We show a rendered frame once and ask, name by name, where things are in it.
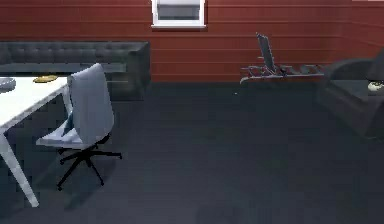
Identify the dark grey tufted sofa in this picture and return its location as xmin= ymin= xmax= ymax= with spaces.
xmin=0 ymin=40 xmax=152 ymax=102

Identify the grey reclining lounge chair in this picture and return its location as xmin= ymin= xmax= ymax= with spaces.
xmin=239 ymin=31 xmax=326 ymax=85

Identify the white framed window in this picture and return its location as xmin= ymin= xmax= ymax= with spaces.
xmin=151 ymin=0 xmax=208 ymax=30

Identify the grey swivel office chair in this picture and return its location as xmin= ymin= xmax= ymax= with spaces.
xmin=35 ymin=63 xmax=123 ymax=192

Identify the yellow flat plate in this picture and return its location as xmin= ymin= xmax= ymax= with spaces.
xmin=32 ymin=74 xmax=59 ymax=84

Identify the dark grey armchair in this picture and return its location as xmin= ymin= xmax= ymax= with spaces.
xmin=317 ymin=46 xmax=384 ymax=141

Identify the white table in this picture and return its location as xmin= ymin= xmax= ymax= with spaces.
xmin=0 ymin=75 xmax=74 ymax=208

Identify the small white round object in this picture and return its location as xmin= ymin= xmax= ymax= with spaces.
xmin=367 ymin=80 xmax=384 ymax=92

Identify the grey round bowl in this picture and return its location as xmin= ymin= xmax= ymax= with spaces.
xmin=0 ymin=77 xmax=17 ymax=94

